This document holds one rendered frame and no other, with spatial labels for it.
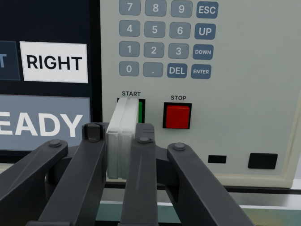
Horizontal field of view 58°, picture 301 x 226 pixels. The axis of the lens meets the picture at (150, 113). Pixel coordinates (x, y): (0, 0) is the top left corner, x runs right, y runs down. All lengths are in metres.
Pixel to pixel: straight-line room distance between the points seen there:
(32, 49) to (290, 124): 0.22
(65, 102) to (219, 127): 0.13
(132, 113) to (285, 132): 0.14
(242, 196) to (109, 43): 0.17
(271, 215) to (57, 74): 0.21
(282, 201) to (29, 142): 0.22
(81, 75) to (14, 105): 0.06
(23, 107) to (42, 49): 0.05
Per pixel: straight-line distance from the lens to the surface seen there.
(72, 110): 0.23
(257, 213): 0.25
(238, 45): 0.22
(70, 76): 0.22
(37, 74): 0.23
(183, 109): 0.22
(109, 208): 0.24
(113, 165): 0.16
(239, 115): 0.24
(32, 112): 0.24
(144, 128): 0.17
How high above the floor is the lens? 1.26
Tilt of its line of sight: 19 degrees down
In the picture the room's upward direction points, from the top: 2 degrees clockwise
